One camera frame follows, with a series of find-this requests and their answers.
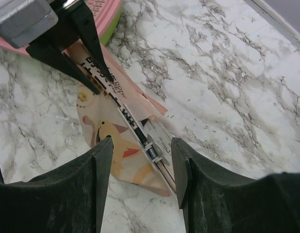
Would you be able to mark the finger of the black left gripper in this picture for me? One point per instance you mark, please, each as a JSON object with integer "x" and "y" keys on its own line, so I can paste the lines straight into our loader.
{"x": 53, "y": 57}
{"x": 83, "y": 22}

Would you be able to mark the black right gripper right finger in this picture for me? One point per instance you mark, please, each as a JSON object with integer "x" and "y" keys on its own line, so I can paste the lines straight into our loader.
{"x": 216, "y": 200}

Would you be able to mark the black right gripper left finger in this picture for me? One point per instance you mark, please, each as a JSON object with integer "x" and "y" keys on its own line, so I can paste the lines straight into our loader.
{"x": 68, "y": 199}

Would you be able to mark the white bag sealing clip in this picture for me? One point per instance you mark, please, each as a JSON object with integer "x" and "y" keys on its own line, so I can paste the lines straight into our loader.
{"x": 155, "y": 142}

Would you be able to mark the peach cat litter bag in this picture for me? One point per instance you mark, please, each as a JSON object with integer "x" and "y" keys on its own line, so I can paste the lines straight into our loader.
{"x": 100, "y": 118}

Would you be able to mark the pink green litter box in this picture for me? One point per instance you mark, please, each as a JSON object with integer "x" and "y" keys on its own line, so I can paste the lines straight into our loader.
{"x": 106, "y": 15}

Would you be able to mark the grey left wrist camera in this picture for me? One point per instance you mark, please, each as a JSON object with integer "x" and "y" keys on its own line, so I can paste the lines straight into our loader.
{"x": 22, "y": 21}

